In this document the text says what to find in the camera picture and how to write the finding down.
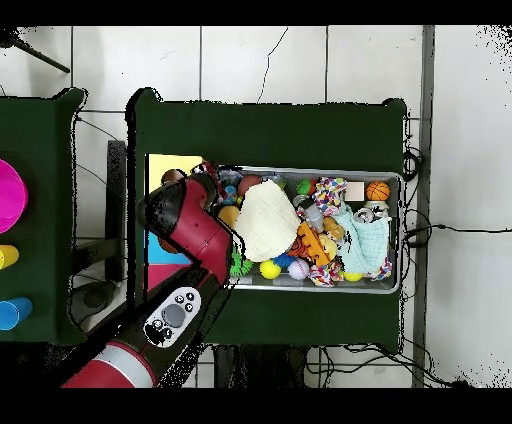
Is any mint green cloth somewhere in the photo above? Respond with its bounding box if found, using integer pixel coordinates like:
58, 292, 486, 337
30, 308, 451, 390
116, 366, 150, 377
331, 203, 391, 275

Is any blue and white plastic packet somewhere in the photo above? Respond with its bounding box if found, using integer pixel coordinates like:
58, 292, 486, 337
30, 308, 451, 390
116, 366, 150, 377
217, 169, 243, 206

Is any orange plastic toy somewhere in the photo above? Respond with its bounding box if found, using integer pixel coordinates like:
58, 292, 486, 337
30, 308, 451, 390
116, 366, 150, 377
296, 221, 331, 267

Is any clear mesh bin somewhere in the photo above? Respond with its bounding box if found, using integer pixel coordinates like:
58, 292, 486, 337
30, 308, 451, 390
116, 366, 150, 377
215, 164, 404, 295

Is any blue cup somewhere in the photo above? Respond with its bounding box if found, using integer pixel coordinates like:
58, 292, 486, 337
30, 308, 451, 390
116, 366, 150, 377
0, 296, 34, 332

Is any yellow cup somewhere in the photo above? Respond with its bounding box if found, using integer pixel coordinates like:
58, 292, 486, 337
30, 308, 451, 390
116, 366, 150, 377
0, 244, 20, 270

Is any wooden box with three holes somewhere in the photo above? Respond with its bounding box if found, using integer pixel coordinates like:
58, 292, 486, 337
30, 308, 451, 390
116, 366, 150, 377
144, 153, 205, 295

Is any black tripod leg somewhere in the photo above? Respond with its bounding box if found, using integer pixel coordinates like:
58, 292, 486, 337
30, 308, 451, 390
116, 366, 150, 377
0, 27, 71, 74

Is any dark green table cloth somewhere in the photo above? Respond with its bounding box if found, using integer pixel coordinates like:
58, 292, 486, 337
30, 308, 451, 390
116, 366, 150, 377
125, 87, 408, 355
0, 87, 91, 347

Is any brown toy football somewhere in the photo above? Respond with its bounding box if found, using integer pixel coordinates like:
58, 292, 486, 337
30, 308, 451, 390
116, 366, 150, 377
237, 174, 263, 196

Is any pink bowl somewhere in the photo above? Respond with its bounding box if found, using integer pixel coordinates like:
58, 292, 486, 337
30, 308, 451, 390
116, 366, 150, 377
0, 158, 29, 234

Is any dark grey round base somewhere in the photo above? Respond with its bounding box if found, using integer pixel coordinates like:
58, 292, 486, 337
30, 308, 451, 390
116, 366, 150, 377
71, 279, 117, 325

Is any plain wooden block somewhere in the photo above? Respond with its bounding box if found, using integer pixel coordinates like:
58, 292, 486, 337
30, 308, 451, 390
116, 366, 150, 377
344, 181, 366, 202

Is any orange mini basketball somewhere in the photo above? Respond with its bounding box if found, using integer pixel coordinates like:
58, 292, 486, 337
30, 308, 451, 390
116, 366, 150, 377
365, 180, 391, 202

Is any colourful spotted cloth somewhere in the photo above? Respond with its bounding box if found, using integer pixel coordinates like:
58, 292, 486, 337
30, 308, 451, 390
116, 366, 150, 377
313, 176, 348, 217

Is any cream waffle cloth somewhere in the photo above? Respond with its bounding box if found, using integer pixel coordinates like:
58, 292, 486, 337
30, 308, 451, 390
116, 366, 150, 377
233, 179, 302, 263

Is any black cable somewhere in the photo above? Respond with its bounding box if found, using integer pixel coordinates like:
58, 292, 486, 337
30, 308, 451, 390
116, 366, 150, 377
403, 223, 512, 247

